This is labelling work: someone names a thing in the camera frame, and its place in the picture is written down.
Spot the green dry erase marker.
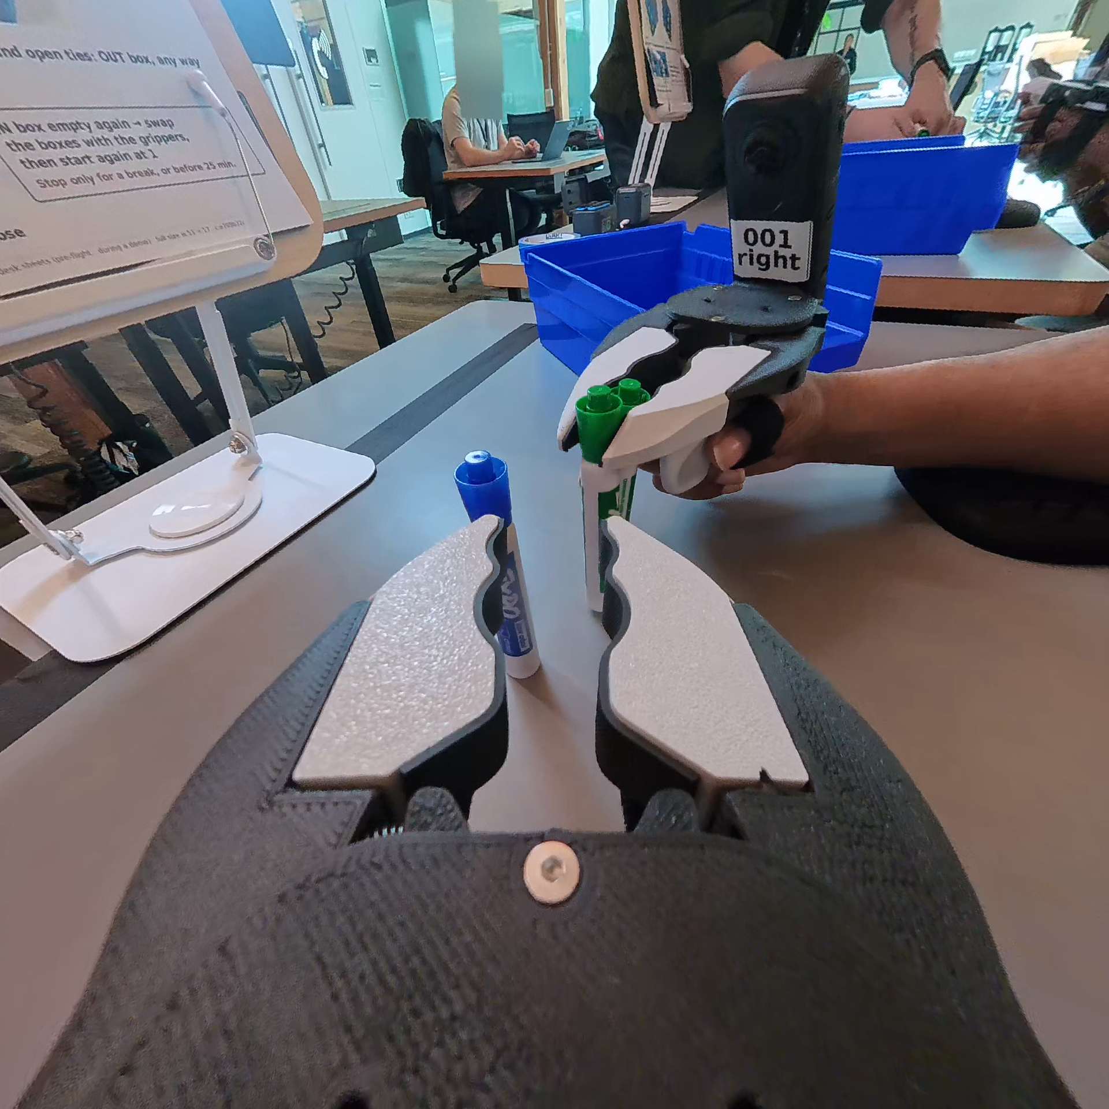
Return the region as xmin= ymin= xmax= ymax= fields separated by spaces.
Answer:
xmin=609 ymin=377 xmax=652 ymax=526
xmin=576 ymin=385 xmax=639 ymax=616

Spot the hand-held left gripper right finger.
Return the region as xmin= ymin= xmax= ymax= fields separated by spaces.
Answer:
xmin=595 ymin=515 xmax=811 ymax=807

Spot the black coiled cable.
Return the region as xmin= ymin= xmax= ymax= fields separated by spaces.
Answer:
xmin=312 ymin=259 xmax=359 ymax=341

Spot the black textured wrist pad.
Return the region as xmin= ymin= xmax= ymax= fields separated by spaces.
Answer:
xmin=895 ymin=468 xmax=1109 ymax=567

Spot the grey laptop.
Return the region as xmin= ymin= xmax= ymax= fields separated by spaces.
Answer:
xmin=510 ymin=119 xmax=577 ymax=164

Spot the printed instruction sheet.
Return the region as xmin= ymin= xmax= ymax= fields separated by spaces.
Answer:
xmin=0 ymin=0 xmax=313 ymax=300

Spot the black office chair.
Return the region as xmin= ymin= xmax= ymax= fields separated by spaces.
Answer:
xmin=399 ymin=116 xmax=486 ymax=292
xmin=143 ymin=278 xmax=305 ymax=408

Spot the hanging instruction board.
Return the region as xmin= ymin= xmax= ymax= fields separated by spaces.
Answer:
xmin=626 ymin=0 xmax=694 ymax=128

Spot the long wooden desk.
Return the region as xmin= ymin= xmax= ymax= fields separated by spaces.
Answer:
xmin=318 ymin=198 xmax=428 ymax=352

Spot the wooden office desk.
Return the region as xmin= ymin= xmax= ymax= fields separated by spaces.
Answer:
xmin=442 ymin=150 xmax=610 ymax=262

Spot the wooden board document stand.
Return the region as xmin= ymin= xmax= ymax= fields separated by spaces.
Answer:
xmin=0 ymin=0 xmax=378 ymax=664

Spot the blue plastic bin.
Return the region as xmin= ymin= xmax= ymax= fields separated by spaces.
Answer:
xmin=832 ymin=134 xmax=1022 ymax=256
xmin=522 ymin=221 xmax=883 ymax=374

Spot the blue dry erase marker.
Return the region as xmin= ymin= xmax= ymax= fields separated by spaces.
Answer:
xmin=454 ymin=449 xmax=544 ymax=682

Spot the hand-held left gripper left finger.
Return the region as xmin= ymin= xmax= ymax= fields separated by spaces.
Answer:
xmin=293 ymin=514 xmax=511 ymax=803

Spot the wood-edged grey table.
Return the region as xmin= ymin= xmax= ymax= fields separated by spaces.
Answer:
xmin=479 ymin=186 xmax=1109 ymax=317

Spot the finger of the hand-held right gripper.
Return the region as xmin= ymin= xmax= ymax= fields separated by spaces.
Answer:
xmin=557 ymin=332 xmax=683 ymax=452
xmin=601 ymin=346 xmax=772 ymax=468

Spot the person's right forearm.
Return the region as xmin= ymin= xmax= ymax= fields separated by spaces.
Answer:
xmin=815 ymin=328 xmax=1109 ymax=480

